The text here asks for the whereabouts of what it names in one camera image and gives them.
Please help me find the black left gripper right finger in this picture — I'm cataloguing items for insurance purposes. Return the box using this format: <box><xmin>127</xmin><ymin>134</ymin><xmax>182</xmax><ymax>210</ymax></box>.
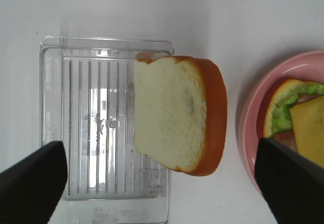
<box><xmin>255</xmin><ymin>138</ymin><xmax>323</xmax><ymax>223</ymax></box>

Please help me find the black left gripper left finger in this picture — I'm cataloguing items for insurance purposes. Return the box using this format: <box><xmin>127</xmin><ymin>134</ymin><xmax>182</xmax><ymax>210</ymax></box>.
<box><xmin>1</xmin><ymin>141</ymin><xmax>67</xmax><ymax>223</ymax></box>

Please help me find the bacon strip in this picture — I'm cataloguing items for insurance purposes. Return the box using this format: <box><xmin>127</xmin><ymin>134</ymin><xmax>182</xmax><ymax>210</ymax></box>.
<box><xmin>296</xmin><ymin>94</ymin><xmax>319</xmax><ymax>104</ymax></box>
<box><xmin>273</xmin><ymin>130</ymin><xmax>297</xmax><ymax>151</ymax></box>

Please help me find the green lettuce leaf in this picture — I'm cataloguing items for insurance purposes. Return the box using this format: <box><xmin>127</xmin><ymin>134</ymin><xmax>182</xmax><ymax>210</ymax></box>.
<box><xmin>271</xmin><ymin>81</ymin><xmax>324</xmax><ymax>151</ymax></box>

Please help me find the yellow cheese slice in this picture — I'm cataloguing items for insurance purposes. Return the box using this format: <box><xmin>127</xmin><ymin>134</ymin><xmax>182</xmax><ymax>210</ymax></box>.
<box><xmin>290</xmin><ymin>96</ymin><xmax>323</xmax><ymax>167</ymax></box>

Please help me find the bread slice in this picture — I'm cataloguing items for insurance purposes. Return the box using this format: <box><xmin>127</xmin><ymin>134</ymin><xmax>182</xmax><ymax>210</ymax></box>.
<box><xmin>258</xmin><ymin>79</ymin><xmax>323</xmax><ymax>137</ymax></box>
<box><xmin>134</xmin><ymin>56</ymin><xmax>227</xmax><ymax>176</ymax></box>

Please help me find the clear left plastic container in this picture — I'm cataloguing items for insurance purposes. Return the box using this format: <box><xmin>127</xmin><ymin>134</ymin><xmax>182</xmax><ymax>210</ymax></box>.
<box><xmin>40</xmin><ymin>36</ymin><xmax>174</xmax><ymax>223</ymax></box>

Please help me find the pink plate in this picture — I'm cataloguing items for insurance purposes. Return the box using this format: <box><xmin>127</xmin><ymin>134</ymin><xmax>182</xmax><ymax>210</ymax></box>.
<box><xmin>237</xmin><ymin>50</ymin><xmax>323</xmax><ymax>192</ymax></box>

